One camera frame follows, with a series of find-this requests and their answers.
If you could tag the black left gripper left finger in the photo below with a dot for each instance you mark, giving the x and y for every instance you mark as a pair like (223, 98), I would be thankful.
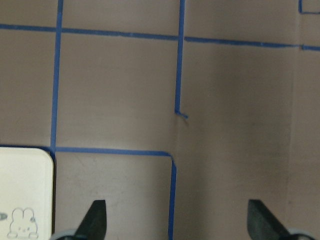
(94, 223)

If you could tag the cream plastic tray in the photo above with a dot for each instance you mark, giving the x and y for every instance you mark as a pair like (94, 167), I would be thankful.
(26, 193)

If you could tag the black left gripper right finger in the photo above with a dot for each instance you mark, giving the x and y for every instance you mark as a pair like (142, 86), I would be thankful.
(262, 223)

